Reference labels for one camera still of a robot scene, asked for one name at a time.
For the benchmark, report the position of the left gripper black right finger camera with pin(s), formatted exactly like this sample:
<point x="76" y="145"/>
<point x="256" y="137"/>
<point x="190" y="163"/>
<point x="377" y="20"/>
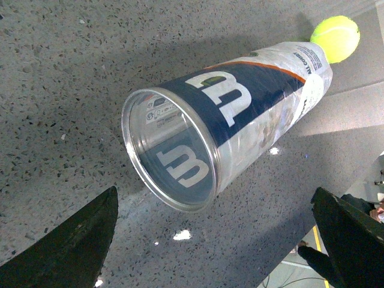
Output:
<point x="353" y="240"/>

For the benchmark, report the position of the person in dark clothing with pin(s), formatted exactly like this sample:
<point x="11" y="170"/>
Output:
<point x="320" y="262"/>

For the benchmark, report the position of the clear Wilson tennis ball can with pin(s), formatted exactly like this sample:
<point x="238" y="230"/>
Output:
<point x="190" y="137"/>

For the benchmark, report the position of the tennis ball, far right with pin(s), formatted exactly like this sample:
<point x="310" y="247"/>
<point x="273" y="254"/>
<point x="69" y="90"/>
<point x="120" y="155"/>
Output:
<point x="338" y="37"/>

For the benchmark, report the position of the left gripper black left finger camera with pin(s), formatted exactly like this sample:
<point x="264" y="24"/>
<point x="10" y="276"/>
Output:
<point x="72" y="254"/>

